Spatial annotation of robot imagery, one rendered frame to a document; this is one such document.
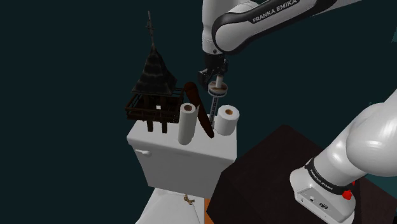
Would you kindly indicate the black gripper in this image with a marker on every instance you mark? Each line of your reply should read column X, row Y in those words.
column 214, row 62

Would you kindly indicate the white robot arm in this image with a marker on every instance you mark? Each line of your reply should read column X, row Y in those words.
column 356, row 145

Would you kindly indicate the small disc-topped tower figure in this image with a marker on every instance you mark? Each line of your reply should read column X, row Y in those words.
column 217, row 90

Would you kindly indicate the brown curved wooden club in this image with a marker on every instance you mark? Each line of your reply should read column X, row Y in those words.
column 198, row 105

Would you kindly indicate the short white paper roll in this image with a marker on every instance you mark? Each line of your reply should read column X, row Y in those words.
column 225, row 122

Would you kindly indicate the tall white paper roll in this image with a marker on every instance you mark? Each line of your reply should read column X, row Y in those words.
column 187, row 124

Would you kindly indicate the dark wooden tower model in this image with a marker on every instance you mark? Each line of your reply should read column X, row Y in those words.
column 154, row 74

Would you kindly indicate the white toilet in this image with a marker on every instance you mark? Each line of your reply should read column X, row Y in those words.
column 183, row 167

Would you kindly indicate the dark robot stand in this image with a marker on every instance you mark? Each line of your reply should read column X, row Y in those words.
column 263, row 173

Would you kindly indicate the small golden figure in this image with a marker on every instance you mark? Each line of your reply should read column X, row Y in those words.
column 188, row 199

